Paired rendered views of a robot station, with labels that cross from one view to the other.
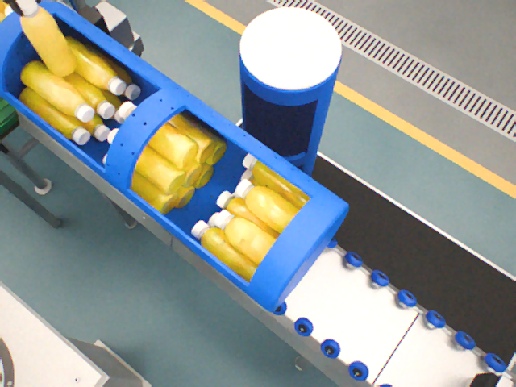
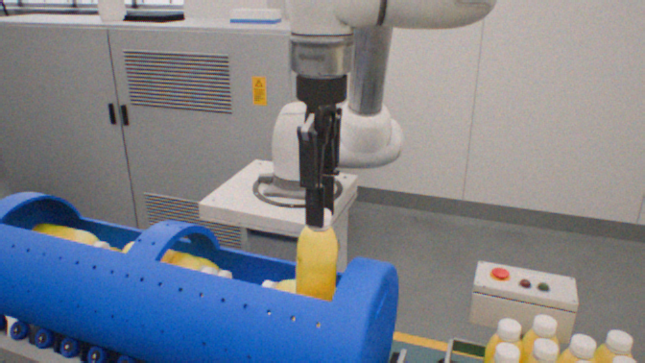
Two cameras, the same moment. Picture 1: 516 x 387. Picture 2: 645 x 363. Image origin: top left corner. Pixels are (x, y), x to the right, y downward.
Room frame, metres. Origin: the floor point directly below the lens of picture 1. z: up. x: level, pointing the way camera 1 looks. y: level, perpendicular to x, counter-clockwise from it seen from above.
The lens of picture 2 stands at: (1.45, 0.25, 1.69)
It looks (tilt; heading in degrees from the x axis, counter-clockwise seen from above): 23 degrees down; 162
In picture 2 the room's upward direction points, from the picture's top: straight up
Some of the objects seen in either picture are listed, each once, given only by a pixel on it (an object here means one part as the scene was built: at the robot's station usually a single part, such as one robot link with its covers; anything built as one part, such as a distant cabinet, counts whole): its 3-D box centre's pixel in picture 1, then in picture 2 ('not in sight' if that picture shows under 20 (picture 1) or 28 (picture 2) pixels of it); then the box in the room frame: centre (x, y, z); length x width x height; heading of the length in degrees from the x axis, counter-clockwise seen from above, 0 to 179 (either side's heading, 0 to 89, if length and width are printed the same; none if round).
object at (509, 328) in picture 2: not in sight; (509, 327); (0.84, 0.80, 1.09); 0.04 x 0.04 x 0.02
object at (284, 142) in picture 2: not in sight; (300, 138); (0.01, 0.64, 1.22); 0.18 x 0.16 x 0.22; 75
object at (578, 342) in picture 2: not in sight; (583, 344); (0.92, 0.90, 1.09); 0.04 x 0.04 x 0.02
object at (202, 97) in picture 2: not in sight; (151, 139); (-1.78, 0.14, 0.72); 2.15 x 0.54 x 1.45; 53
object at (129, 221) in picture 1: (112, 197); not in sight; (0.73, 0.57, 0.31); 0.06 x 0.06 x 0.63; 51
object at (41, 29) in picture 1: (47, 39); (316, 267); (0.74, 0.47, 1.22); 0.07 x 0.07 x 0.19
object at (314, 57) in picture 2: not in sight; (322, 54); (0.75, 0.47, 1.58); 0.09 x 0.09 x 0.06
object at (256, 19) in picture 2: not in sight; (255, 16); (-1.28, 0.76, 1.48); 0.24 x 0.12 x 0.08; 61
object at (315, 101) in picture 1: (282, 130); not in sight; (0.88, -0.10, 0.59); 0.28 x 0.28 x 0.88
